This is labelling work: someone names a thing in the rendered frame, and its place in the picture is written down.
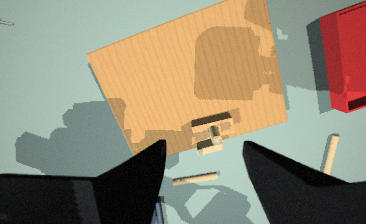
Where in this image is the light wooden board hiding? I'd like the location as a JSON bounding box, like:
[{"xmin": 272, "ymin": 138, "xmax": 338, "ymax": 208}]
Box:
[{"xmin": 86, "ymin": 0, "xmax": 288, "ymax": 156}]

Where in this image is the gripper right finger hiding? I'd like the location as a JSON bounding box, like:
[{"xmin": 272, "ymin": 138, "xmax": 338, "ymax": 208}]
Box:
[{"xmin": 242, "ymin": 141, "xmax": 366, "ymax": 224}]

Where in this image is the red shallow tray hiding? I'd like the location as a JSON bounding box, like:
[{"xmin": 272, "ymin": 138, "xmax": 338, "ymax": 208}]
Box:
[{"xmin": 319, "ymin": 1, "xmax": 366, "ymax": 113}]

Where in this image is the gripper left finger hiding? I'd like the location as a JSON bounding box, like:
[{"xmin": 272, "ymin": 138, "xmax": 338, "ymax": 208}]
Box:
[{"xmin": 0, "ymin": 139, "xmax": 167, "ymax": 224}]

